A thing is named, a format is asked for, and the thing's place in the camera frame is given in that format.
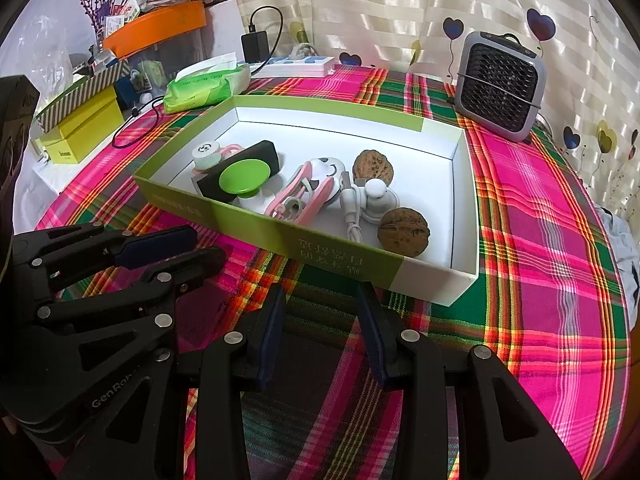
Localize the large clear plastic bag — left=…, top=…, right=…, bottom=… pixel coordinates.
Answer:
left=20, top=12, right=76, bottom=91

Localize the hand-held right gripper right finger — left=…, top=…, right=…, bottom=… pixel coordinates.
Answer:
left=356, top=281, right=583, bottom=480

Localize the small white round knob device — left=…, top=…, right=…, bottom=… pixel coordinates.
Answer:
left=357, top=178, right=401, bottom=223

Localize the striped box lid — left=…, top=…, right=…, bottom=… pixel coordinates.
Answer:
left=35, top=60, right=132, bottom=131

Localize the white charging cable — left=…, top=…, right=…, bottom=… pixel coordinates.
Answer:
left=340, top=172, right=368, bottom=246

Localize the green and white cardboard box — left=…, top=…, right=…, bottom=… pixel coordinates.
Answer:
left=132, top=94, right=481, bottom=307

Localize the black rectangular speaker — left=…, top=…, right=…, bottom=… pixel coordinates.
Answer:
left=196, top=140, right=277, bottom=205

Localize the white cloth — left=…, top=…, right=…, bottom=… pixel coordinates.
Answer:
left=597, top=207, right=640, bottom=301

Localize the brown walnut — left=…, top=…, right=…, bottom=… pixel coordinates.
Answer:
left=352, top=149, right=396, bottom=186
left=376, top=207, right=431, bottom=258

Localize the yellow cardboard box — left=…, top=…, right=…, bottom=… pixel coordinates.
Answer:
left=39, top=85, right=126, bottom=165

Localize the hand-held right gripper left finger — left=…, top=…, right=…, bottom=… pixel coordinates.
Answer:
left=57, top=282, right=287, bottom=480

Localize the black power adapter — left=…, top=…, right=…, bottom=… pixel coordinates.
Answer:
left=241, top=6, right=284, bottom=63

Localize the white power strip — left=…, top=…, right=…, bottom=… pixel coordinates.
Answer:
left=250, top=55, right=337, bottom=78

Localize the green tissue pack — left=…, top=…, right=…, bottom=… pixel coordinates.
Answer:
left=164, top=53, right=252, bottom=114

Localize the black cable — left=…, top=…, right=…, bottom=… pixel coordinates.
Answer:
left=111, top=97, right=166, bottom=150

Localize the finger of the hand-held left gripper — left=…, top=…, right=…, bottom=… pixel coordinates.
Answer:
left=35, top=246, right=228, bottom=358
left=12, top=224, right=198, bottom=291

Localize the white round panda case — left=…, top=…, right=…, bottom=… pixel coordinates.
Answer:
left=192, top=141, right=228, bottom=171

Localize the cream heart-print curtain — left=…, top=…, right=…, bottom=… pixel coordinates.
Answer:
left=230, top=0, right=640, bottom=221

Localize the white egg-shaped smiley toy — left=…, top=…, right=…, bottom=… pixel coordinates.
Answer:
left=305, top=156, right=351, bottom=206

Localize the grey desk fan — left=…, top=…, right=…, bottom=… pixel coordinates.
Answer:
left=454, top=31, right=546, bottom=142

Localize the green and white suction holder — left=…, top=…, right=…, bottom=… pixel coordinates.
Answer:
left=217, top=158, right=273, bottom=213

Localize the orange-lidded plastic container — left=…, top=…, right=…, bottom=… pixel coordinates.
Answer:
left=102, top=1, right=207, bottom=68

